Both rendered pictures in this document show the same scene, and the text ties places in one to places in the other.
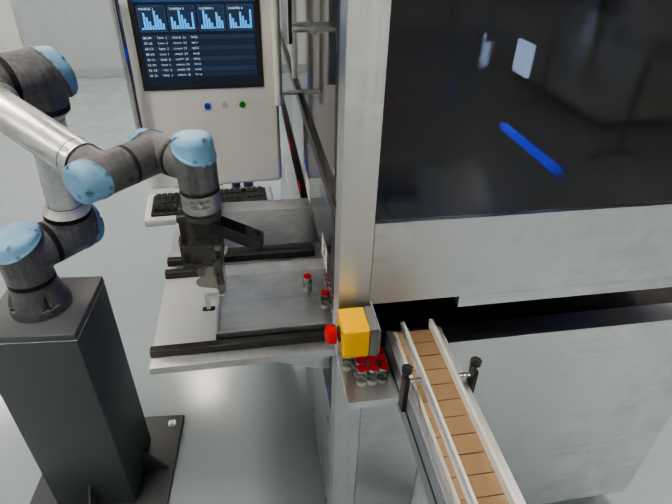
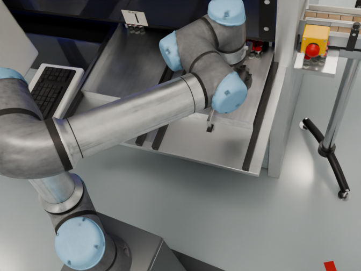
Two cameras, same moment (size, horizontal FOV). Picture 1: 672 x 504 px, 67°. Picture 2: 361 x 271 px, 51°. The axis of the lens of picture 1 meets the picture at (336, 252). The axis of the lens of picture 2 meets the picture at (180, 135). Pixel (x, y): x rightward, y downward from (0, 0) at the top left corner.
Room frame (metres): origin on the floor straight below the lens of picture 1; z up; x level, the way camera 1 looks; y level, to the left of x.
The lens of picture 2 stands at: (0.56, 0.82, 1.89)
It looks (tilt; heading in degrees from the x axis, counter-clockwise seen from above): 58 degrees down; 315
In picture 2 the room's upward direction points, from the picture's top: 18 degrees counter-clockwise
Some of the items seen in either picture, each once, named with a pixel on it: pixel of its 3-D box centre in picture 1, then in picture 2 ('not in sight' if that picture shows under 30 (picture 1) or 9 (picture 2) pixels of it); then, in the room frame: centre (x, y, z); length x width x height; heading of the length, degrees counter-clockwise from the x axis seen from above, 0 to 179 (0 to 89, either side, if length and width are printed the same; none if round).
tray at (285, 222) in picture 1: (278, 225); (134, 62); (1.31, 0.17, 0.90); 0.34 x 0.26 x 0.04; 100
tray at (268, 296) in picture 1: (288, 296); (226, 76); (0.98, 0.12, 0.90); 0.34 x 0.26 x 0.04; 100
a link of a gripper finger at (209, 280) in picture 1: (210, 281); not in sight; (0.85, 0.26, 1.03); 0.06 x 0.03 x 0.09; 100
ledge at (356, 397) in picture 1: (374, 378); (317, 57); (0.74, -0.09, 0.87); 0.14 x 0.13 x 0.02; 100
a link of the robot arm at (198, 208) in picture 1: (201, 201); (231, 48); (0.87, 0.26, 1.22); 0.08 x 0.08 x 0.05
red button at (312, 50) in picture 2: (334, 334); (312, 49); (0.74, 0.00, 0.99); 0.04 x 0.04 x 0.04; 10
